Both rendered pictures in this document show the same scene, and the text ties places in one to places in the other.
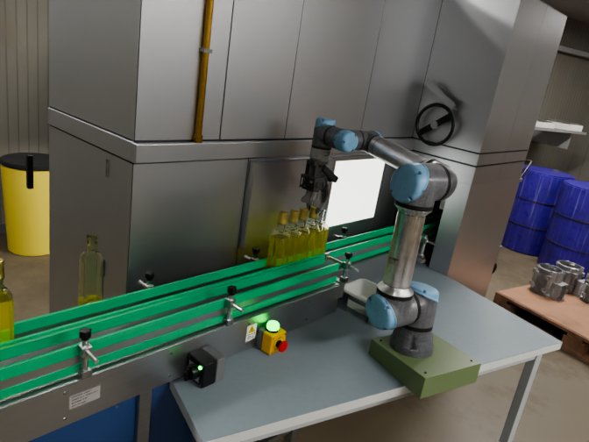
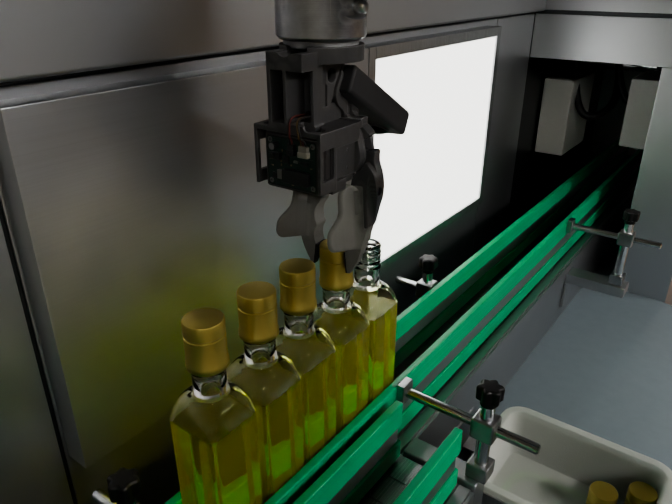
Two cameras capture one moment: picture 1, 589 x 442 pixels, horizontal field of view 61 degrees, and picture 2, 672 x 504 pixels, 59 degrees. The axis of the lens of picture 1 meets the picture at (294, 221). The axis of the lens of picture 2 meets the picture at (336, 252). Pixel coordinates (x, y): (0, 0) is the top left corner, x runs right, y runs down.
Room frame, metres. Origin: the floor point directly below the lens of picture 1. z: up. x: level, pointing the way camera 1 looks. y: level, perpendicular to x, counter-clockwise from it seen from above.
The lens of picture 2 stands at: (1.35, -0.03, 1.41)
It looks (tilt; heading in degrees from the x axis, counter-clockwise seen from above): 25 degrees down; 356
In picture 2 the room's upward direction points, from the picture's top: straight up
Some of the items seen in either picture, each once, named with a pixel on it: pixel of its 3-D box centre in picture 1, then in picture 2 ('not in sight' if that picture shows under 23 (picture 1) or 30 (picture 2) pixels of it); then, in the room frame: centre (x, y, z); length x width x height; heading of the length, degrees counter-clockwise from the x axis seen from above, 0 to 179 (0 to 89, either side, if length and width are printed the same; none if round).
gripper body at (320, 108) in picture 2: (315, 174); (317, 117); (1.86, -0.05, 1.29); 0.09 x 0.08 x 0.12; 141
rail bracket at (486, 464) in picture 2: (341, 265); (464, 422); (1.86, -0.21, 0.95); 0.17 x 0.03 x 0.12; 50
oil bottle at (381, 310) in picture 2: (316, 245); (364, 361); (1.93, -0.11, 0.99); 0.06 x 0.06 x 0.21; 51
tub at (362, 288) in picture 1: (370, 301); (564, 496); (1.89, -0.36, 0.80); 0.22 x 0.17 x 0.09; 50
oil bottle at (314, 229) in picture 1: (308, 248); (336, 386); (1.89, -0.07, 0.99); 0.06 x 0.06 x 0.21; 51
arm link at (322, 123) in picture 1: (323, 133); not in sight; (1.87, -0.06, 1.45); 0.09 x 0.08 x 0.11; 37
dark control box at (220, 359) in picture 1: (205, 367); not in sight; (1.28, 0.19, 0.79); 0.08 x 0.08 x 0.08; 50
